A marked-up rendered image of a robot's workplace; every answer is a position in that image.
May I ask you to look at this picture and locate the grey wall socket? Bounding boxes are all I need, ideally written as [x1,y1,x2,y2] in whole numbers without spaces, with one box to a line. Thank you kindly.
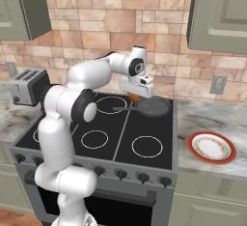
[5,61,19,80]
[208,74,228,96]

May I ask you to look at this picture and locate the green base cupboard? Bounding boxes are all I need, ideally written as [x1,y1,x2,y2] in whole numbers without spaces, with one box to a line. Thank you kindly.
[0,142,37,215]

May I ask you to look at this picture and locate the silver toaster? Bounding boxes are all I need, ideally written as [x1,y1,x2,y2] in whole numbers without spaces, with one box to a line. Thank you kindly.
[7,68,52,107]

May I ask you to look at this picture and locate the green base cupboard door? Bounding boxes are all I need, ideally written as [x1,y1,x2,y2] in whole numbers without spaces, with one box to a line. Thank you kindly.
[168,192,247,226]

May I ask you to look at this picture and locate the black oven door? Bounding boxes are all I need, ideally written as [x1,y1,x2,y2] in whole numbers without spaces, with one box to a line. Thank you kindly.
[34,184,156,226]

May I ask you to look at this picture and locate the dark grey frying pan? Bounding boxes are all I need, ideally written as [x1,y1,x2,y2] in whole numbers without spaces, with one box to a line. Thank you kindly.
[112,95,173,119]

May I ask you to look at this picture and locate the black stove knob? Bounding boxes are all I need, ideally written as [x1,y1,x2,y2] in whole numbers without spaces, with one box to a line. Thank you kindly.
[14,153,27,164]
[137,171,151,184]
[33,155,44,167]
[159,175,173,188]
[93,165,106,178]
[115,168,128,181]

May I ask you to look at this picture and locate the green drawer front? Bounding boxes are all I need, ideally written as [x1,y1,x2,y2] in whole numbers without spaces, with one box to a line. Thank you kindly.
[174,169,247,203]

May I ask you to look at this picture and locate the orange-brown croissant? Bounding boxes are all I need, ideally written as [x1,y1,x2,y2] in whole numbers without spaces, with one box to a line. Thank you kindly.
[129,94,142,103]

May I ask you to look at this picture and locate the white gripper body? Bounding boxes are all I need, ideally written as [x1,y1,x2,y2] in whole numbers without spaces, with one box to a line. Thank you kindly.
[118,76,155,99]

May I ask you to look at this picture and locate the green wall cupboard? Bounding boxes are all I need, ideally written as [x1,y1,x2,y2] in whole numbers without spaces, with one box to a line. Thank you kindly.
[0,0,53,42]
[186,0,247,56]

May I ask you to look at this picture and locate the grey stove with black hob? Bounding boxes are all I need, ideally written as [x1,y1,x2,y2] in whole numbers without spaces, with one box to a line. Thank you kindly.
[9,90,179,226]

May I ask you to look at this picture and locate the white plate with red rim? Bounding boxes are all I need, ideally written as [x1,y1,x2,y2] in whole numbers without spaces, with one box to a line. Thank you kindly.
[186,130,238,166]

